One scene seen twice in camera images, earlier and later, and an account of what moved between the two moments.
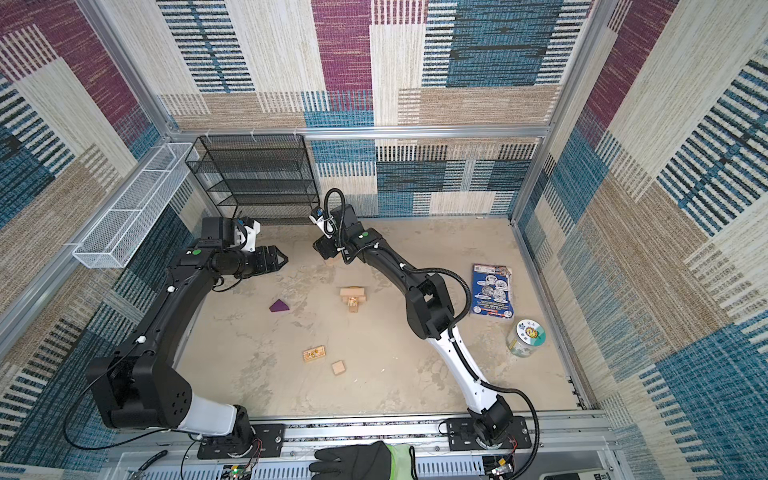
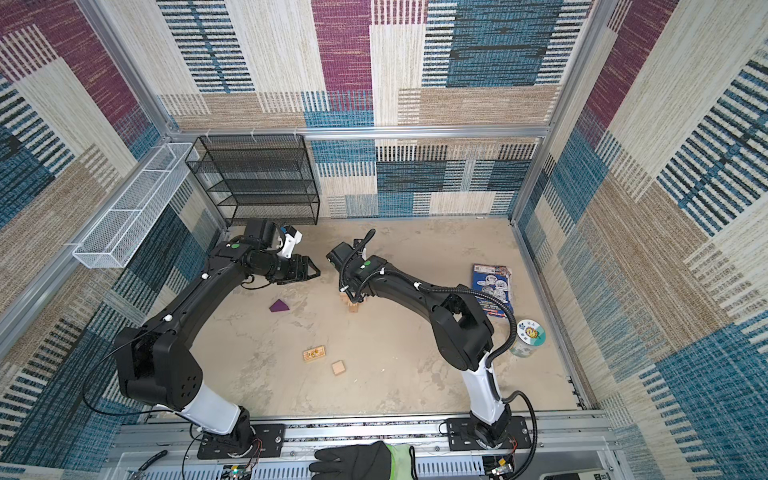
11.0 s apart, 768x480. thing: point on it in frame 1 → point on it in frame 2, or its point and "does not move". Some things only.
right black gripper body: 324,245 → 344,286
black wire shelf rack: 268,178 does not move
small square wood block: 338,367 does not move
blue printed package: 492,291 does not move
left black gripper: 263,266 → 300,271
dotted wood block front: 314,353 does not move
